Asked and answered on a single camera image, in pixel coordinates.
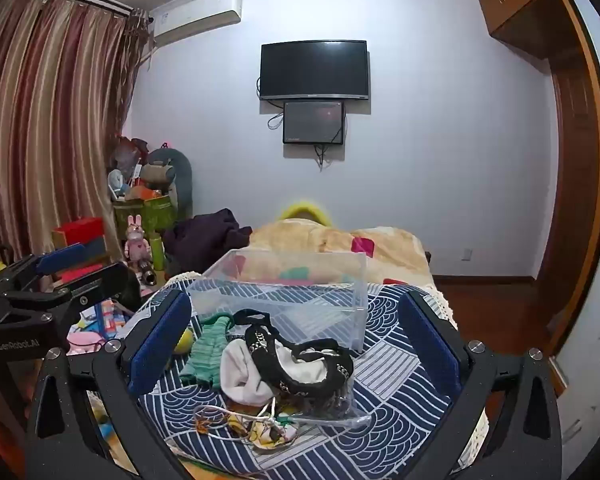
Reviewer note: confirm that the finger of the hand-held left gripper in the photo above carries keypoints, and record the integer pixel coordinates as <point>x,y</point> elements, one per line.
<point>60,258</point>
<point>102,285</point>

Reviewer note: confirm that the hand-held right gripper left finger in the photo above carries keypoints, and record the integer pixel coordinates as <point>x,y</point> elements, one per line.
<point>156,347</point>

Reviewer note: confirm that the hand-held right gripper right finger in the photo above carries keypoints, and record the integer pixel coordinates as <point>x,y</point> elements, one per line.
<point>430,350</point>

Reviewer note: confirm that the green knitted sock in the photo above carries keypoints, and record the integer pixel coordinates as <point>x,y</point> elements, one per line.
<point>207,355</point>

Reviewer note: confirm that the white sock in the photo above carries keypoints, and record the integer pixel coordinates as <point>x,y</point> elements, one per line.
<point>240,375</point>

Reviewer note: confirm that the black lace cloth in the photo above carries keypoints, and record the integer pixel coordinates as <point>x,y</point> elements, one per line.
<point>262,345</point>

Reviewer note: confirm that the clear plastic storage box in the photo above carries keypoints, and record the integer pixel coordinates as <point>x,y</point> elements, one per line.
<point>300,310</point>

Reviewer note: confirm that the yellow ball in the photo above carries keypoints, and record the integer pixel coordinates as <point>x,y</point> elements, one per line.
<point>182,342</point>

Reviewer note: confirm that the colourful printed cloth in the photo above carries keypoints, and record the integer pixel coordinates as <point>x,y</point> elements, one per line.
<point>105,320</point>

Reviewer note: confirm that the red box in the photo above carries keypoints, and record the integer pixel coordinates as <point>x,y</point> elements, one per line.
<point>82,230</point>

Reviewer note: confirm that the pink rabbit doll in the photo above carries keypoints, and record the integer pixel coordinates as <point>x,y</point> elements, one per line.
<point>137,245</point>

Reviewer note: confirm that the green bottle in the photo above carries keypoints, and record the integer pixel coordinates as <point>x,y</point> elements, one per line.
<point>157,252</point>

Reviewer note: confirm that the blue wave-pattern cloth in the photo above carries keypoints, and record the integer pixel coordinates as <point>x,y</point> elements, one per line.
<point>395,410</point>

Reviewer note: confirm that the pile of toys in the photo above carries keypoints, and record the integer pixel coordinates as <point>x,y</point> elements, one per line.
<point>127,170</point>

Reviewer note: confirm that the dark purple garment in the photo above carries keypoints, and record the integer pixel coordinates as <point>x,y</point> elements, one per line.
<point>205,240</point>

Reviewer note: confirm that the clear plastic bag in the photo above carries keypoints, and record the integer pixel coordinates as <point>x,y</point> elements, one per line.
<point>330,410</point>

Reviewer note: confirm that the grey plush toy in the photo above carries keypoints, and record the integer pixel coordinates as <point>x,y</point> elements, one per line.
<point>177,180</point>

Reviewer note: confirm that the striped brown curtain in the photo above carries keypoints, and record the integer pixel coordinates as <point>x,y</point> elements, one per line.
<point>55,125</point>

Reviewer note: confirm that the beige patchwork blanket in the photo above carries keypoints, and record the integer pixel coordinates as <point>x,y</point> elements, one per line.
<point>305,240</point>

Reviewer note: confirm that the yellow chair back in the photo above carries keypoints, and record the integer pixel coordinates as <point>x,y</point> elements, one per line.
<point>305,207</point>

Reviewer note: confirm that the small black monitor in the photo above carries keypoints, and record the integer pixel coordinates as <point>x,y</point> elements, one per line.
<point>313,122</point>

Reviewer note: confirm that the white air conditioner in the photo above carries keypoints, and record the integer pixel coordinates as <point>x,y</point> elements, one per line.
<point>200,17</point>

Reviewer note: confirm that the white wall socket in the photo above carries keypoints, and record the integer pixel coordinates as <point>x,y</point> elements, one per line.
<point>466,254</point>

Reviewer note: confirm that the black wall television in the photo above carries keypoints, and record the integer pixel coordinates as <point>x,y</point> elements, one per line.
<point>314,70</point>

